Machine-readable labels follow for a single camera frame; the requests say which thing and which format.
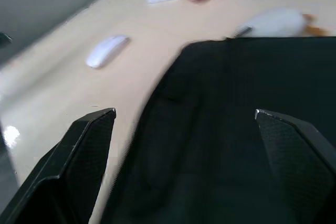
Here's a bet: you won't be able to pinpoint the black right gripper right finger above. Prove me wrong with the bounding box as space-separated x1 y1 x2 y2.
254 108 336 224

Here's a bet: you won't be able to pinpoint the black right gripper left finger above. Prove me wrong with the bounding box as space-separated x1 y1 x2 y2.
0 108 117 224

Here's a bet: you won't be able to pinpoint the black laptop bag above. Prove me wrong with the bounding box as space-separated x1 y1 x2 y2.
101 36 336 224

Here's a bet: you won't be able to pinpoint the white plush toy orange feet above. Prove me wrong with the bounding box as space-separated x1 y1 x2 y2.
235 7 329 38

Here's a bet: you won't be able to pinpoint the white computer mouse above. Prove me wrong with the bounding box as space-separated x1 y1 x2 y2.
86 34 130 69

